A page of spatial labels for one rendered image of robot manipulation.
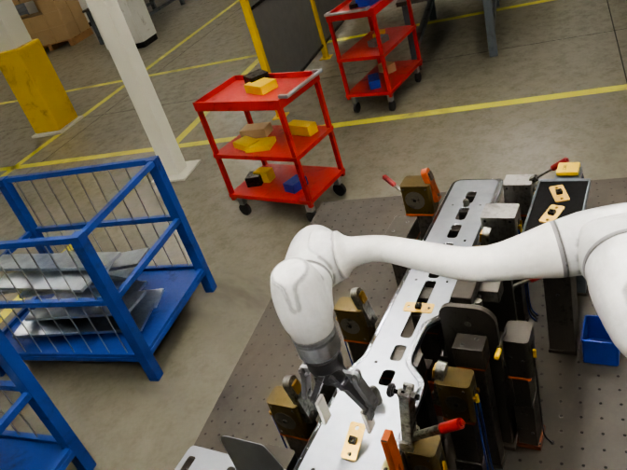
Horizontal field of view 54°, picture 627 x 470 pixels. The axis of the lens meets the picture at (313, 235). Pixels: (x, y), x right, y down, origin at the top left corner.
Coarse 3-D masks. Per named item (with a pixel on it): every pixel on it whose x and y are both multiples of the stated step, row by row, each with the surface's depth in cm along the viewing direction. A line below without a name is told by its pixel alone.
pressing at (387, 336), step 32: (448, 192) 220; (480, 192) 214; (448, 224) 203; (480, 224) 199; (416, 288) 180; (448, 288) 177; (384, 320) 173; (384, 352) 162; (416, 352) 160; (416, 384) 150; (352, 416) 147; (384, 416) 145; (320, 448) 142
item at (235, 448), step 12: (228, 444) 108; (240, 444) 106; (252, 444) 105; (240, 456) 109; (252, 456) 107; (264, 456) 105; (240, 468) 112; (252, 468) 110; (264, 468) 108; (276, 468) 106
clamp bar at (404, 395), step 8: (392, 384) 123; (408, 384) 122; (392, 392) 122; (400, 392) 122; (408, 392) 121; (416, 392) 122; (400, 400) 121; (408, 400) 120; (400, 408) 123; (408, 408) 122; (400, 416) 124; (408, 416) 123; (400, 424) 126; (408, 424) 125; (408, 432) 126; (408, 440) 128
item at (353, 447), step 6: (354, 426) 141; (360, 426) 140; (348, 432) 141; (354, 432) 140; (360, 432) 140; (348, 438) 139; (354, 438) 138; (360, 438) 139; (348, 444) 139; (354, 444) 138; (360, 444) 138; (342, 450) 139; (348, 450) 138; (354, 450) 138; (342, 456) 138; (348, 456) 137; (354, 456) 137
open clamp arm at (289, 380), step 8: (288, 376) 147; (288, 384) 146; (296, 384) 147; (288, 392) 147; (296, 392) 147; (296, 400) 148; (304, 400) 150; (304, 408) 149; (312, 408) 151; (304, 416) 150; (312, 416) 151
